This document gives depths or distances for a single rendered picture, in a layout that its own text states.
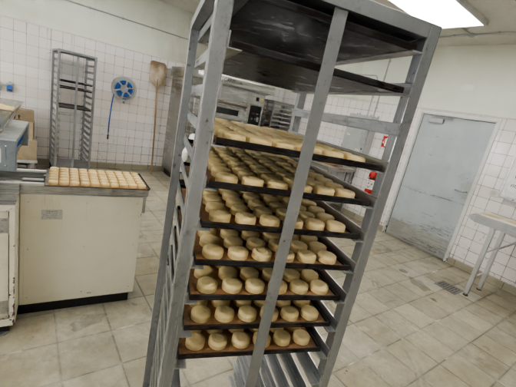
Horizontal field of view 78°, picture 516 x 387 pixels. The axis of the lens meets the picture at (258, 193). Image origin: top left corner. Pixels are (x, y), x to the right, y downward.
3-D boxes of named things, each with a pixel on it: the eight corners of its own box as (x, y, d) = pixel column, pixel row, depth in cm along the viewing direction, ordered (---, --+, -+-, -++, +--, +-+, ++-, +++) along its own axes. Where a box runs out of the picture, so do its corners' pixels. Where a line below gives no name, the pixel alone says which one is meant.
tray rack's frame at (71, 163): (47, 164, 516) (51, 47, 471) (82, 166, 548) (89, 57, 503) (52, 175, 469) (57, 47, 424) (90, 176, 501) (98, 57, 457)
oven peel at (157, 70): (143, 173, 591) (150, 59, 561) (142, 173, 595) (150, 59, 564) (158, 174, 609) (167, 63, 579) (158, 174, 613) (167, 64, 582)
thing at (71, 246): (16, 317, 203) (18, 183, 180) (22, 287, 231) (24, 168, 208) (132, 301, 240) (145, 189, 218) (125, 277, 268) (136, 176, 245)
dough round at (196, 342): (185, 337, 85) (186, 331, 85) (203, 338, 86) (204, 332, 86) (184, 351, 80) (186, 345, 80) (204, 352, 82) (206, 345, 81)
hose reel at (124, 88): (130, 140, 589) (136, 79, 561) (132, 142, 576) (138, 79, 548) (105, 137, 564) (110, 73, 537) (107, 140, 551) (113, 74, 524)
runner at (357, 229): (272, 176, 137) (273, 170, 137) (278, 177, 138) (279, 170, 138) (354, 241, 79) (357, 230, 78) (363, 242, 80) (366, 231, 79)
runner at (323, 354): (256, 251, 147) (256, 246, 146) (261, 252, 147) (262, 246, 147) (319, 358, 88) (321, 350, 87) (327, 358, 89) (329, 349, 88)
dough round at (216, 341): (210, 352, 82) (210, 345, 81) (206, 338, 86) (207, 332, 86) (228, 350, 84) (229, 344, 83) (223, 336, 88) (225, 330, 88)
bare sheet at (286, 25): (200, 41, 111) (201, 36, 111) (302, 68, 124) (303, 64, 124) (240, -6, 56) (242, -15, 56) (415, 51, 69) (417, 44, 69)
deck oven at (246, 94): (181, 190, 545) (199, 67, 494) (158, 170, 636) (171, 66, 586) (254, 190, 638) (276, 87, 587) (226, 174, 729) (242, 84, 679)
